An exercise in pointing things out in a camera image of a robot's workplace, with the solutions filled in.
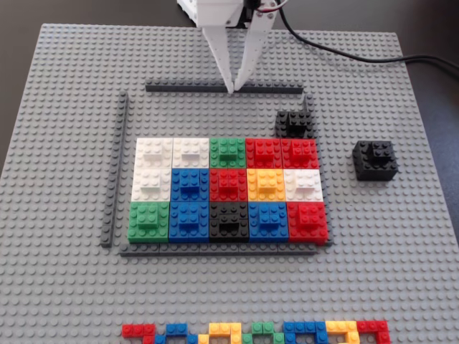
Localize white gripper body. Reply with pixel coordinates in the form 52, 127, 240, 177
195, 0, 255, 30

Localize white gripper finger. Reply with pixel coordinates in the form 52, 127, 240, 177
202, 25, 235, 95
233, 0, 288, 94

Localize black brick cube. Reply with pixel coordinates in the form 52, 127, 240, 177
275, 110, 316, 139
208, 201, 250, 243
351, 140, 401, 182

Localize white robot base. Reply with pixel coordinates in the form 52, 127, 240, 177
176, 0, 198, 22

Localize green brick cube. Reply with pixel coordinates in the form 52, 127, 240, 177
127, 201, 170, 244
209, 137, 247, 169

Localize white brick cube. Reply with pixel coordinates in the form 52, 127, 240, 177
171, 138, 211, 169
135, 138, 175, 169
283, 168, 326, 202
131, 168, 173, 202

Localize red brick cube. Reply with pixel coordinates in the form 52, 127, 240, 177
286, 201, 329, 244
208, 168, 248, 202
281, 138, 320, 169
245, 138, 284, 169

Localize blue brick cube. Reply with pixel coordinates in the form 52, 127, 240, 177
170, 168, 211, 202
167, 201, 211, 244
247, 201, 290, 244

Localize yellow brick cube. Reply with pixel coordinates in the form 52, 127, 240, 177
246, 168, 286, 202

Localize long grey brick strip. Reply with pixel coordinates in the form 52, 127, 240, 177
118, 240, 320, 257
145, 79, 304, 95
100, 91, 129, 249

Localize flat yellow brick shape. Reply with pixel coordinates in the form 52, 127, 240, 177
197, 322, 243, 344
325, 320, 360, 344

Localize grey studded baseplate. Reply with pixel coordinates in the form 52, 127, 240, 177
0, 23, 459, 344

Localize flat green brick shape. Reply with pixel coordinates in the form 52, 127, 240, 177
240, 321, 286, 344

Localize flat blue brick shape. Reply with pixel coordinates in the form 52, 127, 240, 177
283, 320, 329, 344
154, 322, 198, 344

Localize flat red brick shape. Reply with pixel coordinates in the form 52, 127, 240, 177
121, 323, 157, 344
356, 320, 391, 344

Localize black cable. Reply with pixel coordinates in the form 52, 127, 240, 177
275, 6, 459, 78

